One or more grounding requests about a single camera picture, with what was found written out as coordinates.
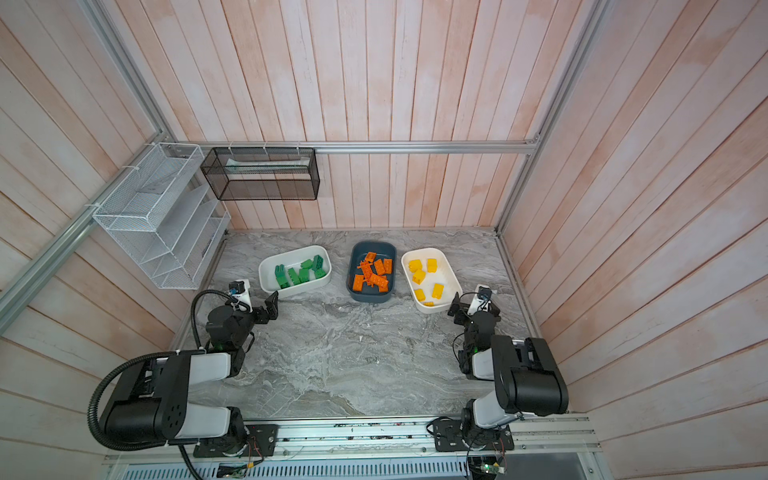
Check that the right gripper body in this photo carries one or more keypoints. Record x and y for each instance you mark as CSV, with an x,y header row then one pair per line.
x,y
465,319

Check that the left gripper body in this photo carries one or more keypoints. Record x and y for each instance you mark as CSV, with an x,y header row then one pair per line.
x,y
247,322

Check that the yellow lego brick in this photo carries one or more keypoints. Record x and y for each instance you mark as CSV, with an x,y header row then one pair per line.
x,y
437,291
420,294
431,265
415,265

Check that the yellow lego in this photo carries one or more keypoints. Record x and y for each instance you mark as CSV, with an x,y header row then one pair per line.
x,y
419,276

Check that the green long lego brick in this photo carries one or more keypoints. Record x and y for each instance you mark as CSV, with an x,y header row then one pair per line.
x,y
318,262

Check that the long orange lego plate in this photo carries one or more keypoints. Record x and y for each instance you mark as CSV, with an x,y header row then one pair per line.
x,y
367,271

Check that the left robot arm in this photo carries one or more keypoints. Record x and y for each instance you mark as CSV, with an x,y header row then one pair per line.
x,y
144,402

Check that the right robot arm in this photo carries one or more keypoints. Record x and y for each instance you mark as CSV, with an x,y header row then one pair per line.
x,y
524,373

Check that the right white bin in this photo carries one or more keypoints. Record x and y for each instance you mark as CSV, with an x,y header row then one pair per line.
x,y
444,275

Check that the white bin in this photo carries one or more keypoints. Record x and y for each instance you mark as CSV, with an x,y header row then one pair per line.
x,y
293,259
444,275

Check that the left white bin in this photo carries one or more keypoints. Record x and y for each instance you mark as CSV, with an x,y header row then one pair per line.
x,y
293,259

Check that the dark teal bin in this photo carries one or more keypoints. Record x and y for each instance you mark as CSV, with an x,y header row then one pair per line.
x,y
370,294

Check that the black mesh basket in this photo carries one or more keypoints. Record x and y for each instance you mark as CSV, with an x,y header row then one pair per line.
x,y
262,173

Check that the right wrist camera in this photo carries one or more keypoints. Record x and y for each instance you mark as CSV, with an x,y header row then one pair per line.
x,y
481,300

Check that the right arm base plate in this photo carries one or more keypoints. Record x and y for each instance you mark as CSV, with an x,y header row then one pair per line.
x,y
454,435

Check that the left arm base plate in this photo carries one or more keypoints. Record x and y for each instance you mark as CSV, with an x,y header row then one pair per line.
x,y
250,440

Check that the aluminium front rail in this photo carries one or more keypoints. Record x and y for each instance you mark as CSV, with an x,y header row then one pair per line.
x,y
348,438

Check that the white wire shelf rack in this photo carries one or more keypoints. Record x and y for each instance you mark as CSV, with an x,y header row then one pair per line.
x,y
170,227

